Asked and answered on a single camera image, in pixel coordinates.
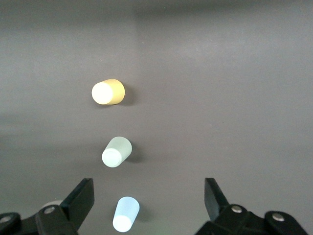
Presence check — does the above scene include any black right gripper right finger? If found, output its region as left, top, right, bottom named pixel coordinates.
left=195, top=178, right=249, bottom=235

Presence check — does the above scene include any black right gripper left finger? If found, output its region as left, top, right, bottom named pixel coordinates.
left=36, top=178, right=95, bottom=235

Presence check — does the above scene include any pale green plastic cup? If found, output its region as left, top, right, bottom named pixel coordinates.
left=101, top=136, right=133, bottom=168

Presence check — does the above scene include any yellow plastic cup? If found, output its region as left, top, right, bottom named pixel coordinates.
left=91, top=78, right=126, bottom=106

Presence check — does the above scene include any light blue plastic cup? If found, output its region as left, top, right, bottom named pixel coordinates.
left=112, top=196, right=140, bottom=233

